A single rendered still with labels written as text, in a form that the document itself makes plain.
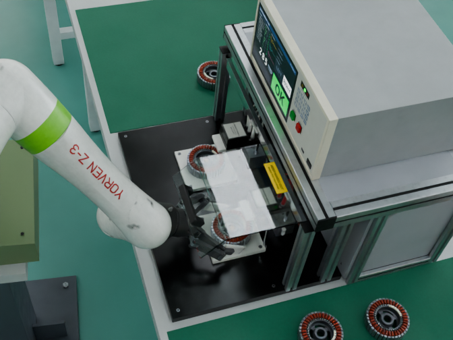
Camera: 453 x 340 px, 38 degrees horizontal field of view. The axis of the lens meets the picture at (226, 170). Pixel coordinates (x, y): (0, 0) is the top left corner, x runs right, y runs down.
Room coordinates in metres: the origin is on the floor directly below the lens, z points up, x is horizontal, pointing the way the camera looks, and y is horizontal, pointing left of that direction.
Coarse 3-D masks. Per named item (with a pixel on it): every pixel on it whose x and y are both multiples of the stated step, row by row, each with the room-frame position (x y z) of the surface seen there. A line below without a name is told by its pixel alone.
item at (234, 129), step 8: (224, 128) 1.26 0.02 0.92; (232, 128) 1.27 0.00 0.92; (240, 128) 1.27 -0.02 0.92; (264, 128) 1.30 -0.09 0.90; (216, 136) 1.26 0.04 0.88; (224, 136) 1.24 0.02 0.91; (232, 136) 1.24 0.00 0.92; (240, 136) 1.24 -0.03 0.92; (248, 136) 1.25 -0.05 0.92; (256, 136) 1.27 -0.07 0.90; (216, 144) 1.23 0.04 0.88; (224, 144) 1.23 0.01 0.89; (232, 144) 1.23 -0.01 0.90; (240, 144) 1.23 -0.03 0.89; (248, 144) 1.24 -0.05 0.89; (256, 144) 1.27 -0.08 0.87
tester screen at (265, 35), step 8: (264, 16) 1.31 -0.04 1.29; (264, 24) 1.31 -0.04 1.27; (256, 32) 1.34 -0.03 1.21; (264, 32) 1.30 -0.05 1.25; (272, 32) 1.26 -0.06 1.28; (256, 40) 1.34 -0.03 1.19; (264, 40) 1.29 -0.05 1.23; (272, 40) 1.25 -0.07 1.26; (256, 48) 1.33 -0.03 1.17; (264, 48) 1.29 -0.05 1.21; (272, 48) 1.25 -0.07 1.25; (280, 48) 1.21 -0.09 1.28; (272, 56) 1.24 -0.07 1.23; (280, 56) 1.20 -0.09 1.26; (264, 64) 1.27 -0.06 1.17; (272, 64) 1.23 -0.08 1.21; (280, 64) 1.20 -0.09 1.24; (288, 64) 1.16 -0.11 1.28; (272, 72) 1.23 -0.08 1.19; (288, 72) 1.16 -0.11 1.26; (288, 80) 1.15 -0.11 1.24; (288, 96) 1.13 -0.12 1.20
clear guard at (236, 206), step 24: (264, 144) 1.10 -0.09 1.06; (192, 168) 1.00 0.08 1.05; (216, 168) 1.00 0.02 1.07; (240, 168) 1.01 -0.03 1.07; (264, 168) 1.02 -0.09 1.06; (216, 192) 0.93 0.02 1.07; (240, 192) 0.94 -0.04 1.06; (264, 192) 0.95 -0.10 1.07; (288, 192) 0.96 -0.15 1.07; (216, 216) 0.86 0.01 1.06; (240, 216) 0.87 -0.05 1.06; (264, 216) 0.88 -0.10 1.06; (288, 216) 0.89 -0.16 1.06; (216, 240) 0.81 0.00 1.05
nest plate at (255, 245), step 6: (252, 234) 1.01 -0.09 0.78; (258, 234) 1.02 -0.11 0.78; (252, 240) 0.99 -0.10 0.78; (258, 240) 1.00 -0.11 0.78; (246, 246) 0.97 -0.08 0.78; (252, 246) 0.97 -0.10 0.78; (258, 246) 0.98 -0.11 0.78; (264, 246) 0.98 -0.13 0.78; (246, 252) 0.95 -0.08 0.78; (252, 252) 0.96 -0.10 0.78; (258, 252) 0.96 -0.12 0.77; (222, 258) 0.92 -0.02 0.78; (228, 258) 0.93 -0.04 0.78; (234, 258) 0.93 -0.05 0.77
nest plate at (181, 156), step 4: (212, 144) 1.32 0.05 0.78; (176, 152) 1.26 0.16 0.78; (180, 152) 1.27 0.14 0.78; (184, 152) 1.27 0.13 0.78; (188, 152) 1.27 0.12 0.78; (176, 156) 1.25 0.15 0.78; (180, 156) 1.25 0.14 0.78; (184, 156) 1.26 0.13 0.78; (180, 160) 1.24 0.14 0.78; (184, 160) 1.24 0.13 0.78; (180, 164) 1.22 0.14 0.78; (184, 164) 1.22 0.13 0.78; (180, 168) 1.21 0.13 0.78
